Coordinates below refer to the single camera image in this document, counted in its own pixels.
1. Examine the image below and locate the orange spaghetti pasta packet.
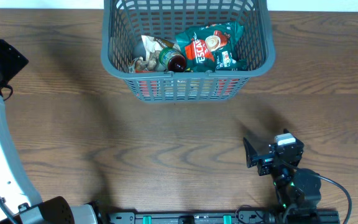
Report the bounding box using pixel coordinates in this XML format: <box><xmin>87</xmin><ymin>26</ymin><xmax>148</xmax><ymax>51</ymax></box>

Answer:
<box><xmin>126</xmin><ymin>78</ymin><xmax>249</xmax><ymax>102</ymax></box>

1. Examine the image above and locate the green Nescafe coffee bag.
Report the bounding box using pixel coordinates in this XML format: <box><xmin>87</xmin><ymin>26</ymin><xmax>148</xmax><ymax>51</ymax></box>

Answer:
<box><xmin>175</xmin><ymin>22</ymin><xmax>246</xmax><ymax>72</ymax></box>

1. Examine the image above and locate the green lidded jar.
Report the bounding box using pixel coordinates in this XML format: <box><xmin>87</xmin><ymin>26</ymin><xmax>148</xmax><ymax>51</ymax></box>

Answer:
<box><xmin>159</xmin><ymin>48</ymin><xmax>186</xmax><ymax>72</ymax></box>

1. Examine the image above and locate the beige brown snack pouch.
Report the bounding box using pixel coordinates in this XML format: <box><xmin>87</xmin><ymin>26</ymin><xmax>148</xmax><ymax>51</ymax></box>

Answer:
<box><xmin>128</xmin><ymin>35</ymin><xmax>180</xmax><ymax>73</ymax></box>

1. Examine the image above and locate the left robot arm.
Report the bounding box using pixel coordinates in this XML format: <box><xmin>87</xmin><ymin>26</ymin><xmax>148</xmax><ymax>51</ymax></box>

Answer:
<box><xmin>0</xmin><ymin>40</ymin><xmax>102</xmax><ymax>223</ymax></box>

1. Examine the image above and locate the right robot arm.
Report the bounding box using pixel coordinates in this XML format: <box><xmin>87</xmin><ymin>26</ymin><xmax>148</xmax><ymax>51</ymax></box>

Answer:
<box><xmin>244</xmin><ymin>130</ymin><xmax>323</xmax><ymax>223</ymax></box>

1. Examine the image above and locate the grey plastic lattice basket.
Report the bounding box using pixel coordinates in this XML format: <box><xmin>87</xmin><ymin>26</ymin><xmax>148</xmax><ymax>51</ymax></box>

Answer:
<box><xmin>100</xmin><ymin>0</ymin><xmax>276</xmax><ymax>103</ymax></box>

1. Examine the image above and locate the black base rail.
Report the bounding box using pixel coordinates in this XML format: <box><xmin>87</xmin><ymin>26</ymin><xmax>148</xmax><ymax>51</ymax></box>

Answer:
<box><xmin>107</xmin><ymin>210</ymin><xmax>340</xmax><ymax>224</ymax></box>

